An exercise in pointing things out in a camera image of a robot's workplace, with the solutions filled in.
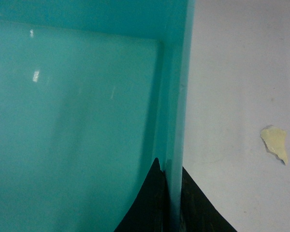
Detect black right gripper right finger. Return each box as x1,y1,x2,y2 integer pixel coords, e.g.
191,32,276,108
181,168,236,232

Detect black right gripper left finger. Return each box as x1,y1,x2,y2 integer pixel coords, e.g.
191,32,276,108
115,158,166,232

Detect teal plastic bin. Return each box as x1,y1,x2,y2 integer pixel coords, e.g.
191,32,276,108
0,0,195,232

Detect beige paint chip patch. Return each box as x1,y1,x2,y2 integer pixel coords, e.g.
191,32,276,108
260,125,289,165

